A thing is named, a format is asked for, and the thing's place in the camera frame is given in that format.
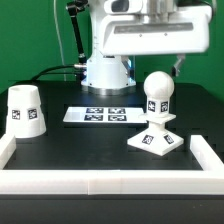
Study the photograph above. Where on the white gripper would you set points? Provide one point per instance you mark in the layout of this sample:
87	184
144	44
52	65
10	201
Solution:
186	31

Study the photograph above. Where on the white lamp base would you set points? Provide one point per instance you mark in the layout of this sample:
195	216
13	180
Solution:
156	139

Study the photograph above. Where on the white lamp shade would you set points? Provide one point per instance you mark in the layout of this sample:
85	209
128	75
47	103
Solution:
24	118

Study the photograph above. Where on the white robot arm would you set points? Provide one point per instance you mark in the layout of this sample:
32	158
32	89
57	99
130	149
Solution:
111	75

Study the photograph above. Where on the white marker board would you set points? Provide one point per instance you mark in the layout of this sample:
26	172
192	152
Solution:
103	115

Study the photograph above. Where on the white U-shaped fence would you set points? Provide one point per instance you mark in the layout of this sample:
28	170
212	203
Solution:
208	180

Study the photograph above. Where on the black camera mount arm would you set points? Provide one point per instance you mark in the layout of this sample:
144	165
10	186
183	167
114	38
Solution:
73	8

